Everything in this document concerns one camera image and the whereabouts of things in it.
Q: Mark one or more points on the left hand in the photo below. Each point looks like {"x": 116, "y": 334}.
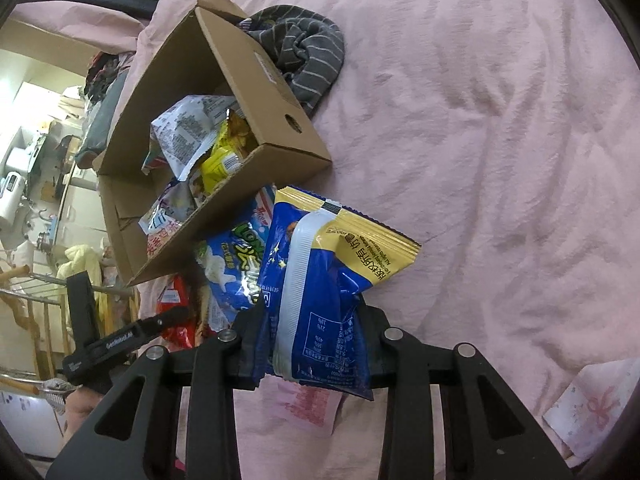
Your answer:
{"x": 78, "y": 407}

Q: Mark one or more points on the pink floral paper packet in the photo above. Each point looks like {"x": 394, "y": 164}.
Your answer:
{"x": 586, "y": 412}

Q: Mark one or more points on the white purple snack packet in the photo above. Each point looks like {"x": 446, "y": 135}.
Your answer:
{"x": 167, "y": 215}

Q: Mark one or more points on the white printed snack bag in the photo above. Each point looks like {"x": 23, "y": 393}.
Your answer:
{"x": 181, "y": 135}

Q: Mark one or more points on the pink duvet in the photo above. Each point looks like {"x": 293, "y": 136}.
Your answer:
{"x": 503, "y": 136}

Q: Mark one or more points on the dark striped garment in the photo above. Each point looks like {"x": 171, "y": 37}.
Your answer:
{"x": 307, "y": 48}

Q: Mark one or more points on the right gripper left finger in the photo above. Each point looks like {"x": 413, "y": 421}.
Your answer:
{"x": 250, "y": 362}

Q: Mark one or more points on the blue green popcorn bag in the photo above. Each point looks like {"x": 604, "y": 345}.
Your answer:
{"x": 231, "y": 260}

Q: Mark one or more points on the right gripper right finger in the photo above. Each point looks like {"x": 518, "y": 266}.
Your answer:
{"x": 381, "y": 362}

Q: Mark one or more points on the red snack bag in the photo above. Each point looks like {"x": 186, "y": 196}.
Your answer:
{"x": 175, "y": 308}

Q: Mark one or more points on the white water heater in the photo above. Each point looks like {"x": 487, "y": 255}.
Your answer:
{"x": 12, "y": 191}

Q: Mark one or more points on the pile of dark clothes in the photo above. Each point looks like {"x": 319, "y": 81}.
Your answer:
{"x": 102, "y": 73}

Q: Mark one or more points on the blue yellow snack bag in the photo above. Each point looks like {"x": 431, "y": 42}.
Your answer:
{"x": 319, "y": 259}

